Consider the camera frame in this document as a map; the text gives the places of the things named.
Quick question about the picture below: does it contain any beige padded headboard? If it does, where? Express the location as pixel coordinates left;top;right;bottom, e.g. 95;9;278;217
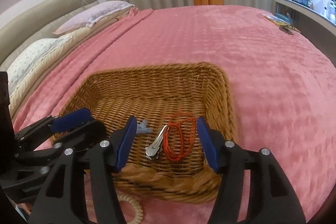
0;0;99;67

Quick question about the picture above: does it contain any light blue hair clip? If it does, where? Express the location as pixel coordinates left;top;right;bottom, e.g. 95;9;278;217
136;120;154;134

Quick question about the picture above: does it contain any small dark object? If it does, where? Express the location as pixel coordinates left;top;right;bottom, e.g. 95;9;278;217
280;13;294;35

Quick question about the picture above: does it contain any purple pillow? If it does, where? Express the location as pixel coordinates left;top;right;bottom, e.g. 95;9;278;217
54;0;135;35

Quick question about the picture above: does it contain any white floral pillow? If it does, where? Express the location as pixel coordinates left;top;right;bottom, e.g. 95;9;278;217
7;34;72;93

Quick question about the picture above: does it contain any white desk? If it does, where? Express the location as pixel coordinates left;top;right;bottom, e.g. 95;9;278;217
274;0;336;38

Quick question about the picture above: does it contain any white flower vase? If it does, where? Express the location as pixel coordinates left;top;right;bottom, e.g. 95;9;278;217
328;0;336;22

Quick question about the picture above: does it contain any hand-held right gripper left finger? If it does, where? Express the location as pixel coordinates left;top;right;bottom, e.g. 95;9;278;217
29;116;138;224

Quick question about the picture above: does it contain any pink fleece blanket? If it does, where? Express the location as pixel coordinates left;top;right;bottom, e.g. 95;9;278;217
12;5;336;224

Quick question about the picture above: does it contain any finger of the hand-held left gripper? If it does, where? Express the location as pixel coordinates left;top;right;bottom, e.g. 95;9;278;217
14;120;107;161
13;108;92;147

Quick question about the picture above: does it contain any colourful booklet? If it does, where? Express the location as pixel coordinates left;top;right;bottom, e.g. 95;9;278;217
261;13;300;31

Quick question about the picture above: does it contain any cream spiral hair tie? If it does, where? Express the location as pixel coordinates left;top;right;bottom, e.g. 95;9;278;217
117;194;143;224

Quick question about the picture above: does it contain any red cord bracelet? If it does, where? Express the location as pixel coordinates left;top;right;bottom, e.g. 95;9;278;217
164;113;197;161

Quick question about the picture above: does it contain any silver metal hair clip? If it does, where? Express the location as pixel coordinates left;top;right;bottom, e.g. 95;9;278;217
146;125;170;161

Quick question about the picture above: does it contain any brown wicker basket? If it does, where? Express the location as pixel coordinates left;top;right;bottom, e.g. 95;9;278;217
50;63;238;205

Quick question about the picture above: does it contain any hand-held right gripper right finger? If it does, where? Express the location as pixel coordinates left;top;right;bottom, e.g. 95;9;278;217
196;116;306;224

